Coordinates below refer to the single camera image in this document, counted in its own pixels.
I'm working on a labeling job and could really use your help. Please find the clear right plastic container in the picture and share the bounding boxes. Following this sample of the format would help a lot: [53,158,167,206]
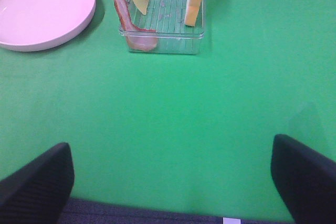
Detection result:
[119,0,206,55]

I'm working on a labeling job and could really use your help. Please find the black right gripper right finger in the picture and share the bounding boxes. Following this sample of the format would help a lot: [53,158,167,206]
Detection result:
[270,134,335,223]

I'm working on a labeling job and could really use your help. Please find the pink round plate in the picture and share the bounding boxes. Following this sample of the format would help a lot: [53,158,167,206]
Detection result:
[1,0,96,52]

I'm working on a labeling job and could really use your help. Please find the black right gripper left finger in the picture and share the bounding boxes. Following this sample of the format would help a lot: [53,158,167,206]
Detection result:
[1,143,75,223]

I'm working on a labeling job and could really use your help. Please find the bacon strip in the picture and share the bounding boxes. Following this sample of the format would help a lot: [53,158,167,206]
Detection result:
[113,0,158,51]

